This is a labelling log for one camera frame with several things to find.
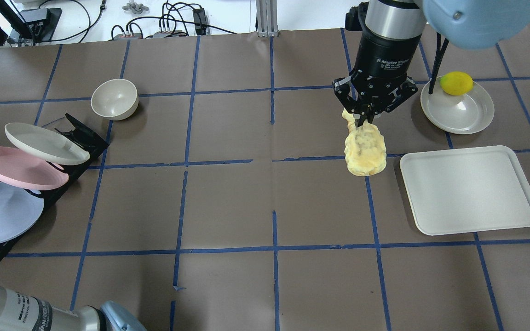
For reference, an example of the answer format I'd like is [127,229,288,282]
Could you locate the cream bowl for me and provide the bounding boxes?
[90,78,139,121]

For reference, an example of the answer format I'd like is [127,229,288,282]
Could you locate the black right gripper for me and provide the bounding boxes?
[333,28,419,128]

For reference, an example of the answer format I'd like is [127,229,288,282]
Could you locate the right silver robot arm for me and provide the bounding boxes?
[332,0,530,130]

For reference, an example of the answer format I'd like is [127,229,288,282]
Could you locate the white rectangular tray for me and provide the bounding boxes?
[400,145,530,235]

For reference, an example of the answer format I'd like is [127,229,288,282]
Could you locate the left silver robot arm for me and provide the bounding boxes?
[0,286,146,331]

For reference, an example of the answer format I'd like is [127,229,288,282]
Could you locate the blue plate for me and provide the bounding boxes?
[0,183,44,243]

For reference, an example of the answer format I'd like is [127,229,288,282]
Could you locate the yellow lemon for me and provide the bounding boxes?
[439,71,474,96]

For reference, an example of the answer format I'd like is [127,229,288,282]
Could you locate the black power adapter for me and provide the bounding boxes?
[193,7,208,35]

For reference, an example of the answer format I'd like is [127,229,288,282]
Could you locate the aluminium frame post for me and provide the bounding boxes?
[256,0,279,38]

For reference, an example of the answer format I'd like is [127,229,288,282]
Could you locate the black plate rack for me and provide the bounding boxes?
[0,114,109,261]

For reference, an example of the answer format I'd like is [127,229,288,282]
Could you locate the cream plate in rack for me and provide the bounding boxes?
[4,122,90,166]

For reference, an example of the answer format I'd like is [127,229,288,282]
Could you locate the pink plate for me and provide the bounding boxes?
[0,146,69,191]

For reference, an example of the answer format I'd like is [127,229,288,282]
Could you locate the yellow bread roll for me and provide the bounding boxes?
[341,109,387,177]

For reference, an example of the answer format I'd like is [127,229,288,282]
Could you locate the white shallow plate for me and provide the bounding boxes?
[420,82,495,135]

